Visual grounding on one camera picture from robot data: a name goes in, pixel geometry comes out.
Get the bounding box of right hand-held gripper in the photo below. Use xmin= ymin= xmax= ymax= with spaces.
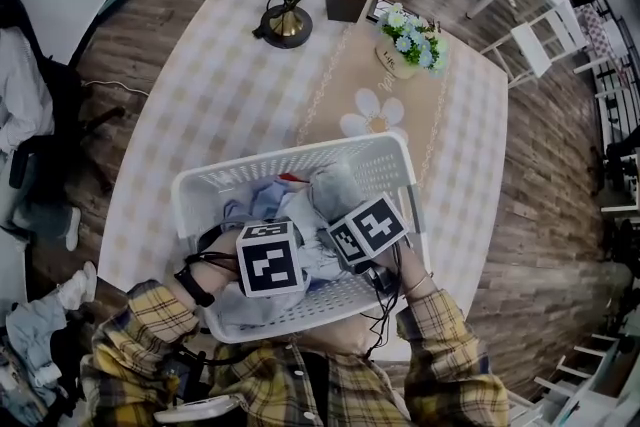
xmin=325 ymin=192 xmax=408 ymax=295

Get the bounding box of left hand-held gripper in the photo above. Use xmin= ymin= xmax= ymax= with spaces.
xmin=234 ymin=220 xmax=308 ymax=299

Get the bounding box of pale blue clothes garment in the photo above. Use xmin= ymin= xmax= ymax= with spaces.
xmin=214 ymin=163 xmax=361 ymax=334

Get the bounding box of cream clothes garment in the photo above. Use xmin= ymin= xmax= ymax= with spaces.
xmin=279 ymin=172 xmax=321 ymax=226

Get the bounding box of white plastic laundry basket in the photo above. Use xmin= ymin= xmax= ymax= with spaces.
xmin=170 ymin=131 xmax=432 ymax=345

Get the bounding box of person's left forearm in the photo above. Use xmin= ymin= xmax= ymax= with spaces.
xmin=124 ymin=257 xmax=241 ymax=346

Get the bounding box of person's right forearm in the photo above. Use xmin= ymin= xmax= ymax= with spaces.
xmin=392 ymin=242 xmax=481 ymax=356

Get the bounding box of black wristband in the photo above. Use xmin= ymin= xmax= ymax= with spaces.
xmin=174 ymin=268 xmax=216 ymax=308

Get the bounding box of person's plaid shirt torso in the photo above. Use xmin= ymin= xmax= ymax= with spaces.
xmin=79 ymin=279 xmax=511 ymax=427

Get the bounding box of white body-worn device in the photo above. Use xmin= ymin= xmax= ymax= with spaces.
xmin=152 ymin=393 xmax=246 ymax=425

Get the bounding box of blue flower pot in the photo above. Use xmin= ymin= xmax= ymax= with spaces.
xmin=374 ymin=2 xmax=450 ymax=80

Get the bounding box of beige checkered tablecloth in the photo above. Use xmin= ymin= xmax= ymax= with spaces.
xmin=97 ymin=0 xmax=510 ymax=361

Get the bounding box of white folding chair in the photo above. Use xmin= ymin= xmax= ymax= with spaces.
xmin=479 ymin=7 xmax=589 ymax=89

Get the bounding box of black office chair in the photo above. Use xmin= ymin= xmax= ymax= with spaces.
xmin=0 ymin=0 xmax=126 ymax=196

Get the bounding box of black metal rack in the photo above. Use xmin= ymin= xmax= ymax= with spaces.
xmin=594 ymin=0 xmax=640 ymax=216

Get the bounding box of table with checkered tablecloth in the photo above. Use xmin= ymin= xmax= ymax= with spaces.
xmin=574 ymin=4 xmax=621 ymax=71

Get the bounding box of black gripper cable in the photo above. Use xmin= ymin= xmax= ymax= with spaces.
xmin=367 ymin=259 xmax=406 ymax=361
xmin=184 ymin=249 xmax=241 ymax=274

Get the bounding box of thin bracelet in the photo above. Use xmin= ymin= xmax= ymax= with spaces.
xmin=403 ymin=275 xmax=434 ymax=301

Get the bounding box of small picture frame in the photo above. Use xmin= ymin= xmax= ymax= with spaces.
xmin=364 ymin=0 xmax=401 ymax=25

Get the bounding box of white floor cable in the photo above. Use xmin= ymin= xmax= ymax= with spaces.
xmin=82 ymin=79 xmax=151 ymax=97

